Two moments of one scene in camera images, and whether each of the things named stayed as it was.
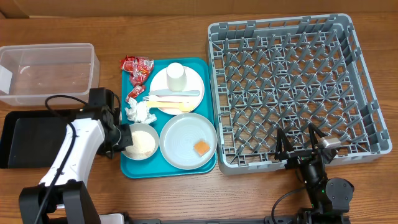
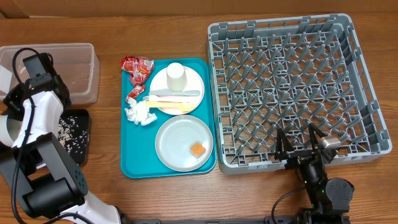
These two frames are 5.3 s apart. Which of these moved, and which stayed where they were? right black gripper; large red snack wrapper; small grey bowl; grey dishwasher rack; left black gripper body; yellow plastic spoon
Moved: small grey bowl; left black gripper body
Stayed: large red snack wrapper; yellow plastic spoon; grey dishwasher rack; right black gripper
